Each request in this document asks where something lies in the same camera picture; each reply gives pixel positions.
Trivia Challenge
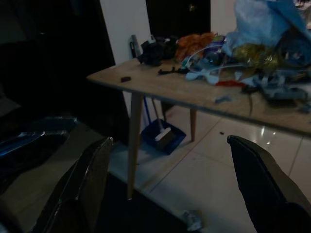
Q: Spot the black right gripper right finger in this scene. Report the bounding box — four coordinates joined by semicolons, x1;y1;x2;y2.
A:
227;135;311;233

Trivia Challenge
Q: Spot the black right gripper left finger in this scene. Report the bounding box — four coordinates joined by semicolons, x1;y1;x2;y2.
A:
31;137;114;233

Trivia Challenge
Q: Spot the brown cardboard box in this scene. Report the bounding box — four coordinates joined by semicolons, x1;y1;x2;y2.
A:
0;116;115;233

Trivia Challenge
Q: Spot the crumpled paper ball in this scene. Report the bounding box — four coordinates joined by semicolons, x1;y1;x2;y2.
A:
182;209;202;231

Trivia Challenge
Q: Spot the small blue scrap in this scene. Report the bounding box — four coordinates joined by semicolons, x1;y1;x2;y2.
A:
214;95;233;104

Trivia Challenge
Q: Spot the blue grey scrap pile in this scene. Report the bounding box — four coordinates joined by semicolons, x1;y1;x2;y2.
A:
252;72;311;104

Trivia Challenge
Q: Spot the red scrap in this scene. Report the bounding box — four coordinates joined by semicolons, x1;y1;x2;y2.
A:
215;80;246;88

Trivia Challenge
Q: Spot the light blue cloth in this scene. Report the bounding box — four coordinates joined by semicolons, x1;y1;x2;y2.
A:
186;70;221;85

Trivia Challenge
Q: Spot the gold shiny wrapper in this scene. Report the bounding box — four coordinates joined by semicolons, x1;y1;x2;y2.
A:
232;43;280;71

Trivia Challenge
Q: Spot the light wooden table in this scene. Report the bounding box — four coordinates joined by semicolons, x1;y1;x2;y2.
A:
86;57;311;201

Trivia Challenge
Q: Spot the black plastic piece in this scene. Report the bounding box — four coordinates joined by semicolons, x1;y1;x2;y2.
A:
157;66;189;75

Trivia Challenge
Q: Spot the purple snack wrapper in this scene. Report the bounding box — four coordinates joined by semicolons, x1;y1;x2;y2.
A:
206;35;228;64

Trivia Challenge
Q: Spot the grey bottle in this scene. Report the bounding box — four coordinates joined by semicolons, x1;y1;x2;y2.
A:
130;34;143;59

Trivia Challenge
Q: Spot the black crumpled cloth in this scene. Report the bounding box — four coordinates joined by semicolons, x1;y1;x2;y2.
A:
137;36;178;67

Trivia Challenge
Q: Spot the orange fluffy cloth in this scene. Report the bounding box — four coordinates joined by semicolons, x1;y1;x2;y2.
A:
175;32;217;61

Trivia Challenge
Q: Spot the blue plastic bag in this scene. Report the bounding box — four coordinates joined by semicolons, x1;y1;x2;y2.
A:
222;0;311;56

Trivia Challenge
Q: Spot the black door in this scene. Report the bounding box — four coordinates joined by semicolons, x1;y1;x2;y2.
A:
145;0;211;34

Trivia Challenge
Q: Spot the white-handled dark brush broom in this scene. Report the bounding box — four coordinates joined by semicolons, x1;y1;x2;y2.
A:
152;97;178;151

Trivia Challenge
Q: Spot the blue long-handled dustpan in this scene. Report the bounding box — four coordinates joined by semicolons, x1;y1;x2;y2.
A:
140;96;187;155

